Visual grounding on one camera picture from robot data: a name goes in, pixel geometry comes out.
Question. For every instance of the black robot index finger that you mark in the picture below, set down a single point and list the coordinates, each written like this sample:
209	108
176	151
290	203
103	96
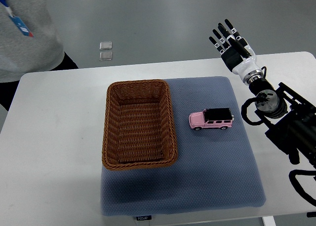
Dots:
235	33

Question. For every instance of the pink toy car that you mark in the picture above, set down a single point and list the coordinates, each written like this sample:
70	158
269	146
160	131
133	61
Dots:
212	118

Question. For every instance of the brown wicker basket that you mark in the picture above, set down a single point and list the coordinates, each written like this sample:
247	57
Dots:
139	129

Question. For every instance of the upper metal floor plate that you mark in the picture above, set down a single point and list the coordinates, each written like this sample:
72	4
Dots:
105	45

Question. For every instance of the blue id badge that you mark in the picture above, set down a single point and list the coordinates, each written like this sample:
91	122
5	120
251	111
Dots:
21	26

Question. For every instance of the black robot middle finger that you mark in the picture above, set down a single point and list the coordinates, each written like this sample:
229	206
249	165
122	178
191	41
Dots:
224	32

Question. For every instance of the blue-grey fabric mat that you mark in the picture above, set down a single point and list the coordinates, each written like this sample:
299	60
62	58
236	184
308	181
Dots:
215	169

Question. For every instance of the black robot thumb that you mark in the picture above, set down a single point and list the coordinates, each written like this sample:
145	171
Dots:
238	47

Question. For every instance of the lower metal floor plate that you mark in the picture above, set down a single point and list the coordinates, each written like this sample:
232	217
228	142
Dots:
106	55

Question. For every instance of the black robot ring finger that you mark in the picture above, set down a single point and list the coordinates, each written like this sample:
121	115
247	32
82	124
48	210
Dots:
221	39

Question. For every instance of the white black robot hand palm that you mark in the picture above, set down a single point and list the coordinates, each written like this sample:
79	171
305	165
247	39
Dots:
246	68

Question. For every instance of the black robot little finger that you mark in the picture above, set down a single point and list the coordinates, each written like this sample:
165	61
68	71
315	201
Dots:
217	46

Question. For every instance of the metal floor plate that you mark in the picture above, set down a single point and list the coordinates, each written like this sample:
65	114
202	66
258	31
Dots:
106	55
105	45

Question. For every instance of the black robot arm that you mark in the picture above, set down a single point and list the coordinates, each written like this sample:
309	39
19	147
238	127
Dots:
291	119

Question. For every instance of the person in grey sweater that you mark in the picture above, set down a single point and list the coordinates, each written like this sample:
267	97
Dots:
20	54

